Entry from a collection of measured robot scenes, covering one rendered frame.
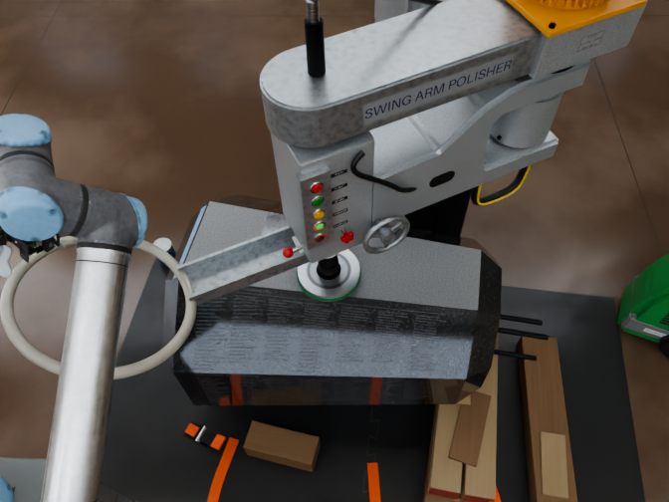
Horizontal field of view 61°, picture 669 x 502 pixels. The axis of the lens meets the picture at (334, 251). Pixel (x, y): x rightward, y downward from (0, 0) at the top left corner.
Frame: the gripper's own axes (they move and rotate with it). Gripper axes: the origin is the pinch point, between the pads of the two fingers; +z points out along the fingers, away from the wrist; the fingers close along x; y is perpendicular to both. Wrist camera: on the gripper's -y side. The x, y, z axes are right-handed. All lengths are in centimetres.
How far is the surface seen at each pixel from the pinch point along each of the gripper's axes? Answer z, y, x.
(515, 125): -32, 60, 114
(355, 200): -12, 40, 68
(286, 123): -34, 24, 47
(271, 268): 19, 29, 57
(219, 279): 28, 18, 49
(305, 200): -15, 33, 52
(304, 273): 36, 31, 79
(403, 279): 29, 59, 100
